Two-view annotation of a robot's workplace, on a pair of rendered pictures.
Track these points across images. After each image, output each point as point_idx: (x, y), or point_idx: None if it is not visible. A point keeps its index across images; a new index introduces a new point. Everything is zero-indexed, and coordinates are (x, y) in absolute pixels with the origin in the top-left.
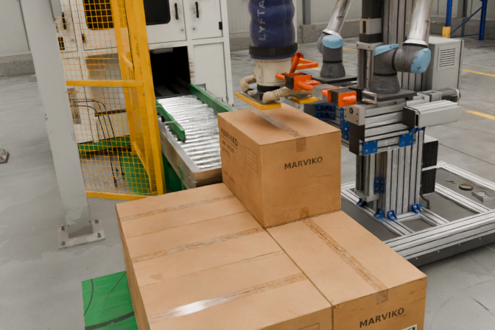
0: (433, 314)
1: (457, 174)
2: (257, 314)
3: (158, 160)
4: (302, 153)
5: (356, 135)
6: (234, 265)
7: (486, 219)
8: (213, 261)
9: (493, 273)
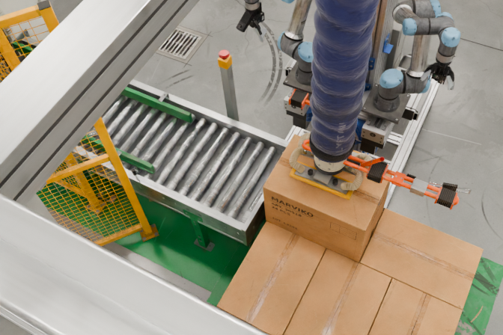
0: (428, 217)
1: None
2: None
3: (138, 204)
4: (378, 207)
5: (372, 143)
6: (381, 314)
7: (421, 119)
8: (365, 319)
9: (433, 155)
